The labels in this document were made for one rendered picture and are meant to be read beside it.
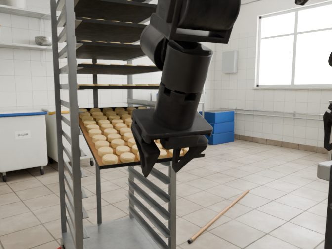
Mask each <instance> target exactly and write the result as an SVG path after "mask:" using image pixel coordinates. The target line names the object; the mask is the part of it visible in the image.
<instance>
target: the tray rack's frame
mask: <svg viewBox="0 0 332 249"><path fill-rule="evenodd" d="M50 14H51V33H52V54H53V74H54V94H55V114H56V134H57V154H58V174H59V194H60V214H61V234H62V239H60V243H61V245H62V247H63V245H64V247H65V249H75V246H74V243H73V239H72V236H71V233H70V230H67V223H66V202H65V180H64V159H63V138H62V117H61V96H60V75H59V53H58V32H57V11H56V0H50ZM92 77H93V84H98V79H97V74H92ZM127 84H133V75H128V76H127ZM127 98H129V99H133V89H128V90H127ZM93 107H94V108H98V90H97V89H93ZM95 169H96V200H97V224H92V225H88V226H85V227H86V229H87V232H88V234H89V236H90V238H86V239H84V241H85V244H86V247H87V249H160V248H159V246H158V245H157V244H156V243H155V242H154V240H153V239H152V238H151V237H150V236H149V235H148V233H147V232H146V231H145V230H144V229H143V227H142V226H141V225H140V224H139V223H138V222H137V220H136V219H135V218H134V217H133V216H132V214H131V213H129V217H127V218H122V219H117V220H112V221H107V222H102V210H101V177H100V170H99V168H98V166H97V164H96V163H95ZM62 249H63V248H62Z"/></svg>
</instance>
